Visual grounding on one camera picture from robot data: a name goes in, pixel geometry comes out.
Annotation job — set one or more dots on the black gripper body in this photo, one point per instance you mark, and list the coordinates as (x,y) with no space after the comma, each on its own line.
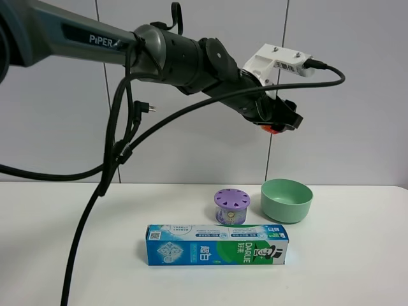
(257,108)

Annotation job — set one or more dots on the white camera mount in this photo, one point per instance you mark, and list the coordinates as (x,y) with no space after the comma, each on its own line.
(268,57)

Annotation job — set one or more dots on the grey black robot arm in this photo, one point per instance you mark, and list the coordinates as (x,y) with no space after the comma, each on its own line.
(33,30)

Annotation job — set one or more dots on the multicolour dimpled ball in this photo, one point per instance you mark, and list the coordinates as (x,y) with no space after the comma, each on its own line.
(270,130)

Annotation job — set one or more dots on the green plastic bowl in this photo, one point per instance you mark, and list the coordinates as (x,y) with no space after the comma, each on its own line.
(285,200)

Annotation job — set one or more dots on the Darlie toothpaste box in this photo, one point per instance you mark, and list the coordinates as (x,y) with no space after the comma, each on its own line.
(216,244)

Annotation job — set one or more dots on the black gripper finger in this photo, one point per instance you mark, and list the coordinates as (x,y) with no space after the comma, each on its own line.
(284,116)

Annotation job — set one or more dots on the purple lid air freshener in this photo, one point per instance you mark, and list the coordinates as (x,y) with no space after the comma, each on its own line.
(231,206)

